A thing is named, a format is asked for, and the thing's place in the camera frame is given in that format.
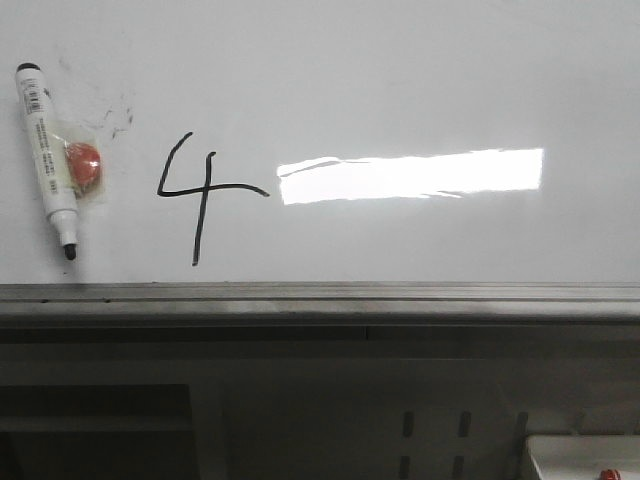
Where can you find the white black whiteboard marker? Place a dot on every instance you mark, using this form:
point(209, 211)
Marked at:
point(68, 163)

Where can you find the white whiteboard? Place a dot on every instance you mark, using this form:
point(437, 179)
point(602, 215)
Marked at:
point(393, 161)

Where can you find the red whiteboard marker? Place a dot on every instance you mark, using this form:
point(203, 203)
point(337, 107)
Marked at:
point(610, 474)

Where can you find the grey metal pegboard panel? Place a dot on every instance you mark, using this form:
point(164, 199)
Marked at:
point(401, 419)

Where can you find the white plastic marker tray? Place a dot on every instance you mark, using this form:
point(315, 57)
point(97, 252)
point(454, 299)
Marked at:
point(580, 457)

